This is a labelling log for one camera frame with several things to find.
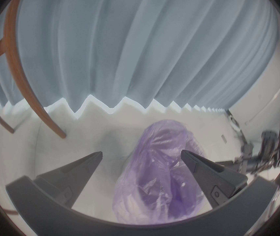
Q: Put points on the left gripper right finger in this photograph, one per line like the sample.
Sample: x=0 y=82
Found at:
x=216 y=178

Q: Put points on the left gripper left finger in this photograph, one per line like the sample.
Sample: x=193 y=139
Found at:
x=76 y=176

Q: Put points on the purple plastic bag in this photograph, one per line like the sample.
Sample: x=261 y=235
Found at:
x=159 y=161

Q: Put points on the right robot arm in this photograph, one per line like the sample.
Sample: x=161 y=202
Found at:
x=269 y=144

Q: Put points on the white chair with wooden legs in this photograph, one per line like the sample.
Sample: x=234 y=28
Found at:
x=11 y=45

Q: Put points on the pale blue curtain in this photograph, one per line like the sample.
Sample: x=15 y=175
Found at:
x=142 y=45

